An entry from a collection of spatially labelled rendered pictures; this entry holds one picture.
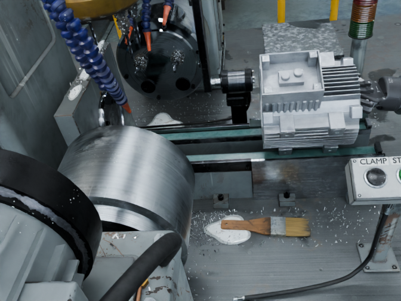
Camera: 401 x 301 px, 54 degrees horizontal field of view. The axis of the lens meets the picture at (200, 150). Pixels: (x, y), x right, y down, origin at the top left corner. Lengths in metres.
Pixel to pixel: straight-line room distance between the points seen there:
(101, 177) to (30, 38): 0.45
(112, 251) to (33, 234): 0.18
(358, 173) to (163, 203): 0.32
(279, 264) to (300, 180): 0.20
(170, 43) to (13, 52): 0.39
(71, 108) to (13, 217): 0.49
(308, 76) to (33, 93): 0.58
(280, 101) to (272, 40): 0.62
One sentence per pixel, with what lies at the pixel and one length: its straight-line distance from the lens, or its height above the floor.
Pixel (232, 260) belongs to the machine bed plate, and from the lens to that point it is 0.89.
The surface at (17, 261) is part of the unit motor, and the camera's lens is 0.33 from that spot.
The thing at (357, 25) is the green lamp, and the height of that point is 1.07.
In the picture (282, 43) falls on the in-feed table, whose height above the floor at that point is 0.92.
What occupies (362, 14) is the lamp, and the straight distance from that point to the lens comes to 1.14.
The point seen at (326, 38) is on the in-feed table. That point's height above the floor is 0.92.
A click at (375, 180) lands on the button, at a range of 0.69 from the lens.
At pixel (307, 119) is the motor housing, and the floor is 1.03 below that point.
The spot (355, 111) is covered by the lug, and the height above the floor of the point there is 1.05.
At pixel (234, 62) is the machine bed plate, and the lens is 1.54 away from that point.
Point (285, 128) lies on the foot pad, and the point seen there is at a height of 1.03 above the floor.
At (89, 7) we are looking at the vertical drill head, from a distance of 0.73.
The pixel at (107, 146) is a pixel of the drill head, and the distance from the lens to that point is 0.64.
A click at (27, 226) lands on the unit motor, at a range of 0.34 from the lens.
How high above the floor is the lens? 1.55
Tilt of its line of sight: 41 degrees down
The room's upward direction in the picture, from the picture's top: 10 degrees counter-clockwise
